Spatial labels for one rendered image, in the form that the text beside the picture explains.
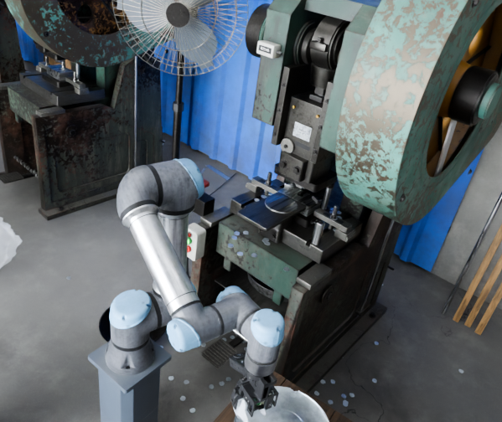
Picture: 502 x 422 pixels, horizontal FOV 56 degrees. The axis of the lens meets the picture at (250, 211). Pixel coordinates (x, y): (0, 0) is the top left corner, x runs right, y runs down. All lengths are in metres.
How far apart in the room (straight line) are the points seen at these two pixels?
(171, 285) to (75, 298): 1.41
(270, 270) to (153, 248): 0.73
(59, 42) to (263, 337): 1.84
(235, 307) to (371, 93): 0.59
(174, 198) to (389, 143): 0.55
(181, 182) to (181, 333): 0.40
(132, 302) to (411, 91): 0.93
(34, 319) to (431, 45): 1.97
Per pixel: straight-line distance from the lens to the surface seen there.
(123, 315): 1.40
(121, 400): 1.61
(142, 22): 2.22
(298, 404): 1.60
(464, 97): 1.42
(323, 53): 1.58
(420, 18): 1.15
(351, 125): 1.18
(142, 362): 1.53
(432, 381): 2.42
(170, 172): 1.23
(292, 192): 1.85
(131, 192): 1.18
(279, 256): 1.71
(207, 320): 1.07
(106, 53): 2.65
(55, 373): 2.16
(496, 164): 2.74
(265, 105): 1.69
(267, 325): 1.05
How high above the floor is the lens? 1.66
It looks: 31 degrees down
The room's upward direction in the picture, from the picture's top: 9 degrees clockwise
